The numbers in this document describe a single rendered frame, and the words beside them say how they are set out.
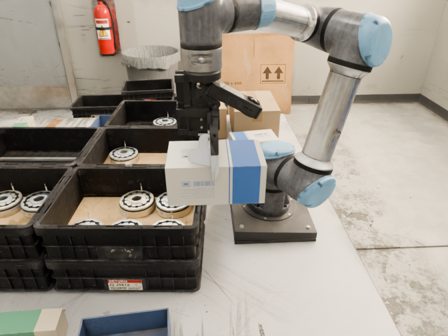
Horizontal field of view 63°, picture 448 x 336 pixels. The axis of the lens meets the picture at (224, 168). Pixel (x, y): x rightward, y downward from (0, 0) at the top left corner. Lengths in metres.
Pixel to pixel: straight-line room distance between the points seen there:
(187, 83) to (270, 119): 1.12
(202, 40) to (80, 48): 3.69
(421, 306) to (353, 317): 1.13
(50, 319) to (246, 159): 0.59
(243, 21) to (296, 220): 0.73
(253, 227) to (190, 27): 0.71
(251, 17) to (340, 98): 0.40
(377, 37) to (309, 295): 0.68
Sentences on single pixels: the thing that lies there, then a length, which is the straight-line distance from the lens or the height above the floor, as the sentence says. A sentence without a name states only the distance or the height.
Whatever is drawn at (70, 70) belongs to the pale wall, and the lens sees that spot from 4.36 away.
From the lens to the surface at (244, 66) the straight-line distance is 3.98.
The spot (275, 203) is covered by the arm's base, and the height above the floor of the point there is 0.80.
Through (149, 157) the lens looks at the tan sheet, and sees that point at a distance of 1.42.
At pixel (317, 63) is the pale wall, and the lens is 4.34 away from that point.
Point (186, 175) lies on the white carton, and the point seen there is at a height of 1.12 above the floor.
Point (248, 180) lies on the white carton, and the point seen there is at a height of 1.10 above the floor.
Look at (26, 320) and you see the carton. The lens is 1.03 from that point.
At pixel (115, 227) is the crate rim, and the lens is 0.92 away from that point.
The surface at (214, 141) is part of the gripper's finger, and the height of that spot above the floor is 1.19.
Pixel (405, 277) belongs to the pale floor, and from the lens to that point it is 2.27.
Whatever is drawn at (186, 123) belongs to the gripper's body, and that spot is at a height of 1.22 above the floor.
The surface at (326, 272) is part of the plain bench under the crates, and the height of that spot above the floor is 0.70.
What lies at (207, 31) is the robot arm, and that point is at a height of 1.38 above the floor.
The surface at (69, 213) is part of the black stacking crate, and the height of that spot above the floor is 0.85.
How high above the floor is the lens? 1.49
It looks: 30 degrees down
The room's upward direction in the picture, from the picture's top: straight up
